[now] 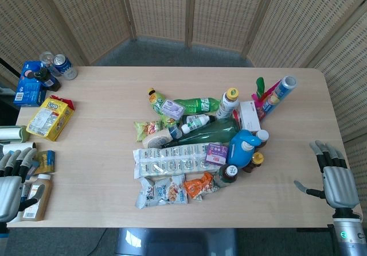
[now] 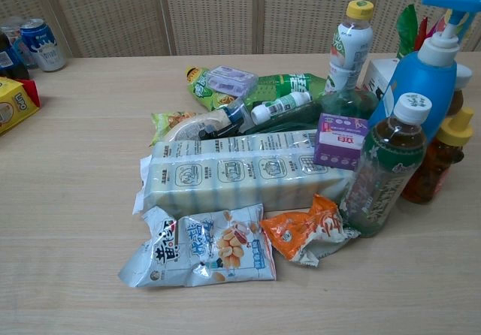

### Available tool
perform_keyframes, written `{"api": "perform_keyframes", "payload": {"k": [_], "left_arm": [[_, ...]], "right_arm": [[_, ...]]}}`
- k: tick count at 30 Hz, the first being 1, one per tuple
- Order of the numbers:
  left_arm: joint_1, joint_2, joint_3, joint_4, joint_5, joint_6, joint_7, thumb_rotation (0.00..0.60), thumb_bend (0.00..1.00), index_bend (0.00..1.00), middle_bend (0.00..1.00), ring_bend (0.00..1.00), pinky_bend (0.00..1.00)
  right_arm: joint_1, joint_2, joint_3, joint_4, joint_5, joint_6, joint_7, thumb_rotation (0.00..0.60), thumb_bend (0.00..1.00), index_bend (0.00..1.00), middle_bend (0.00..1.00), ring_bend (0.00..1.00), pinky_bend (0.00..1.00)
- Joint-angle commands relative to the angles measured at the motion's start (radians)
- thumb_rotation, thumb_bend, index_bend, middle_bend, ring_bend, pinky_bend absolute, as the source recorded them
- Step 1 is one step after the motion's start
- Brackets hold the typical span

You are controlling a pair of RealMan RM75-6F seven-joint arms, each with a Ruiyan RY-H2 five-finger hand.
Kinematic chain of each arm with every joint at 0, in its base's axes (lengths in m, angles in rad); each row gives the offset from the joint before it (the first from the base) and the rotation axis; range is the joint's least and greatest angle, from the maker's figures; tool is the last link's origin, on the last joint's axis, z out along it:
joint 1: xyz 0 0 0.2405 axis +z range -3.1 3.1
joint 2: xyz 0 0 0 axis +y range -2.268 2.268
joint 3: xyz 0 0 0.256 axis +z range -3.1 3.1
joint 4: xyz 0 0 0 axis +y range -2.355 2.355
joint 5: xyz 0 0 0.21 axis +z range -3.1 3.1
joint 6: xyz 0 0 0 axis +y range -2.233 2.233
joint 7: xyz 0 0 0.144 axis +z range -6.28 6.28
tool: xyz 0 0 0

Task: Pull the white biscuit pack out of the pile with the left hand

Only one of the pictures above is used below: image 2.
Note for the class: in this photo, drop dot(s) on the large clear-wrapped sponge pack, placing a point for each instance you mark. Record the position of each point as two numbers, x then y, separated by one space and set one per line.
225 185

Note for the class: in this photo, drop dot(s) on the white curved cleaner bottle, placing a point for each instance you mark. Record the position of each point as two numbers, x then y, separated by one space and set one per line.
203 122

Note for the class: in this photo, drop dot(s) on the small white bottle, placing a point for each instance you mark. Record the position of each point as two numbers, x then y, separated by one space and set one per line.
278 106

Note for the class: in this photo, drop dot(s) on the clear purple plastic package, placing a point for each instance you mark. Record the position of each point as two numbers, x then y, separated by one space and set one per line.
229 81

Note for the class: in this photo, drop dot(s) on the green chip bag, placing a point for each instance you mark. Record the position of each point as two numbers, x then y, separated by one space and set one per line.
201 87

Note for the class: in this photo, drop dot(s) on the green yellow noodle bag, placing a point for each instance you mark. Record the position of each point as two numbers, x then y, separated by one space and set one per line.
165 124

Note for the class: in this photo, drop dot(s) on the green Sprite bottle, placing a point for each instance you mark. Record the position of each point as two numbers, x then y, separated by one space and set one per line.
289 83

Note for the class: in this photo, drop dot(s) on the orange snack bag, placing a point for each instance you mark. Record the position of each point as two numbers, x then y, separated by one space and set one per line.
297 233

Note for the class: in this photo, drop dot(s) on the small purple box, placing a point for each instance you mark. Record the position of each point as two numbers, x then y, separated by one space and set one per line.
338 143

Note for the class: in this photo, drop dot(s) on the white blue peanut snack bag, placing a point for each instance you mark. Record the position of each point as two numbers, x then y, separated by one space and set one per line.
210 248

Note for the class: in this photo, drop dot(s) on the dark green spray bottle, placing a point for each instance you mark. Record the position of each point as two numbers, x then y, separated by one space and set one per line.
345 104

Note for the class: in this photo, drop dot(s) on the green tea bottle white cap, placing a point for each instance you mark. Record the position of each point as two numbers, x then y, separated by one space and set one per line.
383 169

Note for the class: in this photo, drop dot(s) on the wicker folding screen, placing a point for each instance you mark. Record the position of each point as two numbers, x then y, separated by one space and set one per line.
210 12

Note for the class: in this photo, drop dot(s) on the white drink bottle yellow cap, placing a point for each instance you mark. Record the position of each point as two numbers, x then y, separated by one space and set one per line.
347 49

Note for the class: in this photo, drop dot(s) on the white red carton box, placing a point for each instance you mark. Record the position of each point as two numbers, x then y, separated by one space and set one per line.
379 76

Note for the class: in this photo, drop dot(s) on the amber honey bottle yellow cap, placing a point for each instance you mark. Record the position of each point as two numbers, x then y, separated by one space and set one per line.
432 169

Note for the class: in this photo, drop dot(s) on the blue pump detergent bottle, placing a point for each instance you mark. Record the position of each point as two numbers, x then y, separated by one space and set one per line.
421 83

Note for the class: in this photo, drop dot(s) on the colourful feather toy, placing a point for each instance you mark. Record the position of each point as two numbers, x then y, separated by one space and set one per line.
407 27

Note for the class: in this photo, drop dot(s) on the blue white drink can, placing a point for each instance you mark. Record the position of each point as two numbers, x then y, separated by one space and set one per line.
45 49

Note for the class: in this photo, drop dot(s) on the brown bottle white cap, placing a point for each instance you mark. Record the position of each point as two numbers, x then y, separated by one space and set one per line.
460 94

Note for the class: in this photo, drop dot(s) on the yellow box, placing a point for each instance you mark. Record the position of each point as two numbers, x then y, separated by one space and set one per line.
15 106

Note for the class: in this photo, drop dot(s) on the dark cola bottle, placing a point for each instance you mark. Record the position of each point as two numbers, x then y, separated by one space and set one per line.
9 61

